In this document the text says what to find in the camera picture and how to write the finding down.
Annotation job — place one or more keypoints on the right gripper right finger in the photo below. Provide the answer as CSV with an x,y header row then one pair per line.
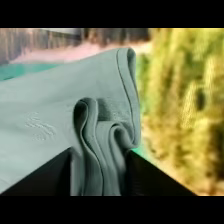
x,y
150,180

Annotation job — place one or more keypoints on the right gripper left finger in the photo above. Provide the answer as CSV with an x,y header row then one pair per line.
x,y
50,180

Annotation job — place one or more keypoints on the pale green T-shirt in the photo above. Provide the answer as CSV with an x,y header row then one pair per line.
x,y
50,110

